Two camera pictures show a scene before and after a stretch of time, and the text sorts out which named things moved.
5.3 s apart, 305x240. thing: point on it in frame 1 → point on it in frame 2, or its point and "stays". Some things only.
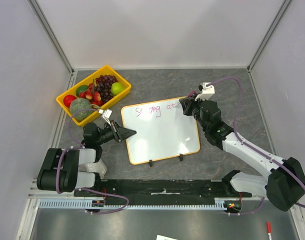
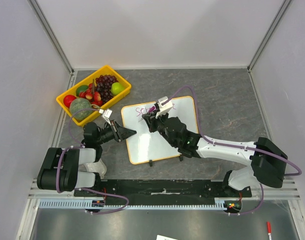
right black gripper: x=189 y=106 → x=152 y=121
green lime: x=81 y=88 stays
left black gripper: x=120 y=133 stays
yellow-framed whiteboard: x=159 y=130 stays
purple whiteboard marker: x=193 y=92 → x=152 y=108
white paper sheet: x=161 y=237 stays
